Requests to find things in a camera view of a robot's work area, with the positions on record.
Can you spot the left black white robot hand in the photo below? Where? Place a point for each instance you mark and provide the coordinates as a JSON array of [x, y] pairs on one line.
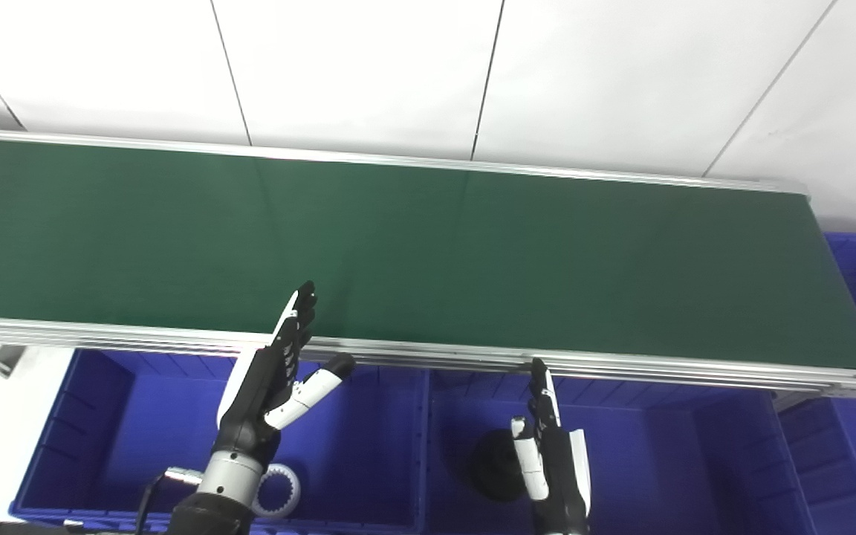
[[253, 401]]

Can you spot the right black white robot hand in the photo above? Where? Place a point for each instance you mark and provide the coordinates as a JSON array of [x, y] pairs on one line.
[[562, 475]]

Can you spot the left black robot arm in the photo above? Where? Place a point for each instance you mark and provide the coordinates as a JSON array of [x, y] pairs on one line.
[[227, 475]]

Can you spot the black round part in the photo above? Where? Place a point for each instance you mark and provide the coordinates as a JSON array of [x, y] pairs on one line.
[[495, 464]]

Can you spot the green conveyor belt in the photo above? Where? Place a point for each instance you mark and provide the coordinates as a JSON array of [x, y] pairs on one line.
[[428, 253]]

